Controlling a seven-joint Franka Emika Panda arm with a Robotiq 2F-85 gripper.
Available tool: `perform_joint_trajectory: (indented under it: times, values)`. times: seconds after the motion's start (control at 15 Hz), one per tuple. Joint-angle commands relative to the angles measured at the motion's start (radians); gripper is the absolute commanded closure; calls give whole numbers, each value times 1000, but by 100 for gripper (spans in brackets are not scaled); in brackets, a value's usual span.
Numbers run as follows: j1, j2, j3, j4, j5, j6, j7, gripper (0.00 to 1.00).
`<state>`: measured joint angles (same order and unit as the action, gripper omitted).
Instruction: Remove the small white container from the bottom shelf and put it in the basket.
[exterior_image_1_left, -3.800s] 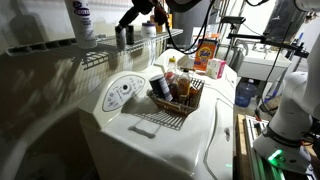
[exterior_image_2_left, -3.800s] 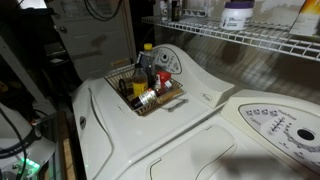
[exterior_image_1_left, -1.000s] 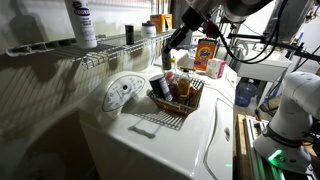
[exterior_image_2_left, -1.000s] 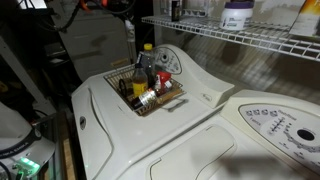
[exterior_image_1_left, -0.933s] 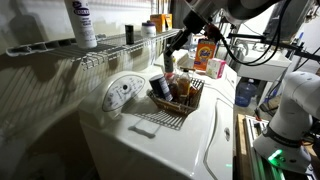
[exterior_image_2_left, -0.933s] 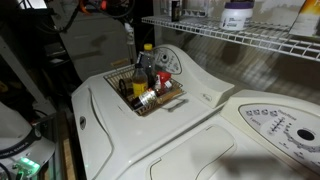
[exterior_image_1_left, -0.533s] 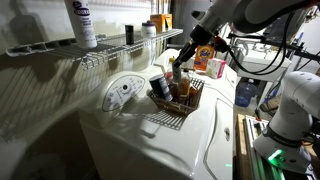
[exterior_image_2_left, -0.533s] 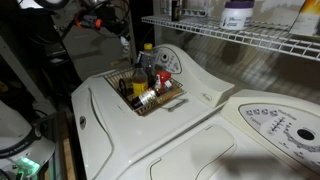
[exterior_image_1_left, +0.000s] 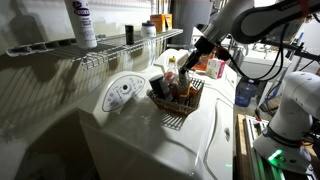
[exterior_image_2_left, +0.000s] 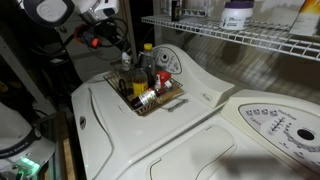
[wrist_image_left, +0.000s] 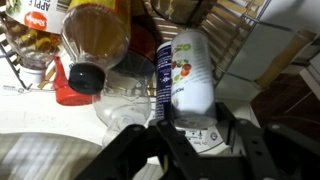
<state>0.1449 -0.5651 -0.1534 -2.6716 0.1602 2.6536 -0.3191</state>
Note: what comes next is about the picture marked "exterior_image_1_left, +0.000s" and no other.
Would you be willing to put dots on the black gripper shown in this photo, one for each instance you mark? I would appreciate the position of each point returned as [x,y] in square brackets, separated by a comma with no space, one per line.
[205,46]

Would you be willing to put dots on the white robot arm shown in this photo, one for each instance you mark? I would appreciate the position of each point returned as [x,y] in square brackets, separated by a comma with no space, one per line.
[290,110]

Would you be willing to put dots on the brown wicker basket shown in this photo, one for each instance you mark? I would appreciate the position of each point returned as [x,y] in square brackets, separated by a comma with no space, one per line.
[176,107]

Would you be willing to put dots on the orange detergent box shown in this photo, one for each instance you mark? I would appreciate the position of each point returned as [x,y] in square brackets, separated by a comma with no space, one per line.
[204,65]

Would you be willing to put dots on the clear bottle yellow cap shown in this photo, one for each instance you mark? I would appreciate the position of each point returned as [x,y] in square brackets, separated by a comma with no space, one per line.
[171,68]

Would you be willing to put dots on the pink and white box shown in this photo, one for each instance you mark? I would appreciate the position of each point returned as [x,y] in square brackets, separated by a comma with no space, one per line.
[215,68]

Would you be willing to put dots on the amber bottle black cap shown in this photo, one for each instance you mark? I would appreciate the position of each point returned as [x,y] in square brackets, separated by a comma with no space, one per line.
[185,92]

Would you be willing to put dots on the dark glass jar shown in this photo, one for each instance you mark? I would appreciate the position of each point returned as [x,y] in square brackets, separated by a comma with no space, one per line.
[194,96]

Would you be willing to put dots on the blue canister white lid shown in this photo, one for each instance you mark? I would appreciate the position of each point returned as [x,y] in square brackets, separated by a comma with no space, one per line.
[160,87]

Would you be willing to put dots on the grey cylindrical tank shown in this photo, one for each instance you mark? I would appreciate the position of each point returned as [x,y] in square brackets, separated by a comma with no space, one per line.
[186,20]

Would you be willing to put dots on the yellow cardboard box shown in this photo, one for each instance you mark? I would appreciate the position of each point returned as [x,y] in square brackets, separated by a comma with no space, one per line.
[169,21]

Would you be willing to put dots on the orange cardboard box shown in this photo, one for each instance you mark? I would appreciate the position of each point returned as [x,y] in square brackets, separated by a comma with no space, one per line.
[157,22]

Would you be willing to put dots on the white jar purple lid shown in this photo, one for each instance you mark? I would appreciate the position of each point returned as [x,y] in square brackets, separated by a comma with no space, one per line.
[148,30]

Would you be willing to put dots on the blue water jug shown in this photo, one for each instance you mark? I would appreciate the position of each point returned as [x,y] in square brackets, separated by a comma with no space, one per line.
[245,95]

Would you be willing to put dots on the black spray can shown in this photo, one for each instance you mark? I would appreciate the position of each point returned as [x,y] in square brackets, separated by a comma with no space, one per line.
[129,35]

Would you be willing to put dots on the white chest appliance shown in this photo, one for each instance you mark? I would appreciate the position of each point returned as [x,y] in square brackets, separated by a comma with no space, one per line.
[263,68]

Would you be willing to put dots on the white washing machine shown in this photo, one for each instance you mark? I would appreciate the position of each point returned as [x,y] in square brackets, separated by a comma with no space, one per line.
[150,143]

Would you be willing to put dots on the black metal bar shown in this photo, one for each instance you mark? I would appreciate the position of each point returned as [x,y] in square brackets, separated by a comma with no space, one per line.
[300,53]

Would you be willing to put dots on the large white spot-remover can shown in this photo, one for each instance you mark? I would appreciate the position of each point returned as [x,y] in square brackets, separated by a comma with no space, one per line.
[81,30]

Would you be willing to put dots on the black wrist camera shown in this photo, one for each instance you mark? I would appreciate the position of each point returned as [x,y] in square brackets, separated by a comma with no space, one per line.
[202,28]

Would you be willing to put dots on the aluminium rail base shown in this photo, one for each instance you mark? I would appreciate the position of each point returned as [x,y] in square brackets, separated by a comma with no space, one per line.
[256,160]

